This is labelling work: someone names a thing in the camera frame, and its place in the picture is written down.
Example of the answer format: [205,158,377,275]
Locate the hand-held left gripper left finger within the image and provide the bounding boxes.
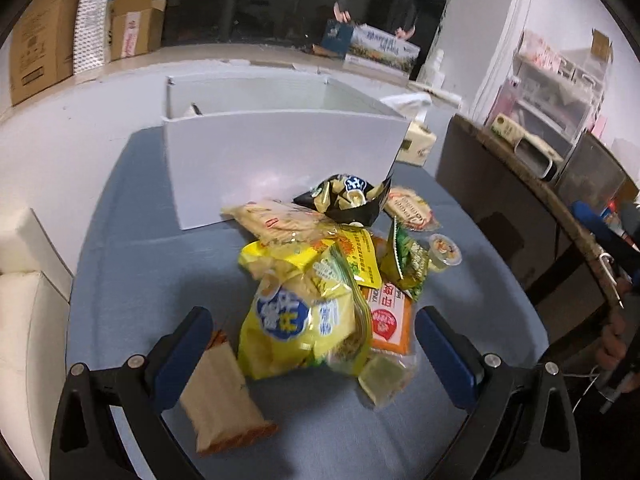
[50,306,216,480]

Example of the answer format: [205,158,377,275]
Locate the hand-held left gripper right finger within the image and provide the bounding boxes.
[416,306,583,480]

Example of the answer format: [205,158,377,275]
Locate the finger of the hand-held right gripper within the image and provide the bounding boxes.
[571,200,621,261]

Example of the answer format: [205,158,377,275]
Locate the large yellow chip bag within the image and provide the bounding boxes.
[237,239,351,381]

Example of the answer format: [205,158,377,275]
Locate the white storage box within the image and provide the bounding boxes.
[161,74,412,231]

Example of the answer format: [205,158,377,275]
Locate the person's right hand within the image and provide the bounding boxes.
[597,276,640,372]

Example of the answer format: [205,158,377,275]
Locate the grey metal container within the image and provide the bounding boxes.
[555,132,628,216]

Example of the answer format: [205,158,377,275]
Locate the beige wafer packet orange ends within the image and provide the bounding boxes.
[179,330,278,456]

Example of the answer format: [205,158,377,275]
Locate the clear pale green packet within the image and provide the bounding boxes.
[357,352,418,408]

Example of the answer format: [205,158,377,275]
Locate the orange snack packet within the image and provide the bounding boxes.
[365,237,416,361]

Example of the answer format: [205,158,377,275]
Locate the white small appliance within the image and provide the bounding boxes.
[515,135,563,181]

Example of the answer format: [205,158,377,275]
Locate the dark wooden side table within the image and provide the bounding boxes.
[435,112,640,321]

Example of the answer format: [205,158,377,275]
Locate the green striped snack bag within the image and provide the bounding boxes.
[314,242,375,377]

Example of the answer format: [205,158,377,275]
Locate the green snack packet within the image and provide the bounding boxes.
[382,217,431,302]

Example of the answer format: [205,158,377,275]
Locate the small jelly cup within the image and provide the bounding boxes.
[427,233,463,273]

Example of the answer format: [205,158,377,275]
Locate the beige drink carton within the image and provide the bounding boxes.
[490,114,526,148]

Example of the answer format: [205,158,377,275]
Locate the clear acrylic organizer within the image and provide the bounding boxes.
[500,30,613,146]

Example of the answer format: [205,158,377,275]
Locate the yellow packet with orange print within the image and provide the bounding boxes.
[331,227,383,288]

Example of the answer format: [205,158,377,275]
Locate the white cushion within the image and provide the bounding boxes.
[0,271,71,461]
[0,207,73,286]

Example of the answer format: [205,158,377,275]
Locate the round cookie packet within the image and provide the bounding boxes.
[382,186,443,233]

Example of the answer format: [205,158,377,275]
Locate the beige cracker packet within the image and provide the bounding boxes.
[221,199,346,252]

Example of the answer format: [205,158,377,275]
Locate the black chip bag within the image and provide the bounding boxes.
[292,172,393,228]

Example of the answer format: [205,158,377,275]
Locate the beige tissue box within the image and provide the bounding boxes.
[395,120,437,167]

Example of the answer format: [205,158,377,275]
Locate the white plastic bag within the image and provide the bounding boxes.
[380,92,433,123]

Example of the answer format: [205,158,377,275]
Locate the white bottle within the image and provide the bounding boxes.
[417,50,446,86]

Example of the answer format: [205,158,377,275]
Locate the printed tissue box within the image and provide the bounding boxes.
[342,24,422,78]

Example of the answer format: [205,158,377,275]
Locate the dark blue box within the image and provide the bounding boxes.
[320,19,357,56]

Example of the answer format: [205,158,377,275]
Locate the small open cardboard box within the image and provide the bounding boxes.
[109,0,167,61]

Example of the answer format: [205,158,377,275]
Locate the white dotted box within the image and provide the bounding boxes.
[72,0,117,75]

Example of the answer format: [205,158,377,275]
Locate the large cardboard box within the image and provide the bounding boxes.
[9,0,88,107]

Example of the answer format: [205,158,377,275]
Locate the dark window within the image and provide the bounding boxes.
[137,0,461,53]

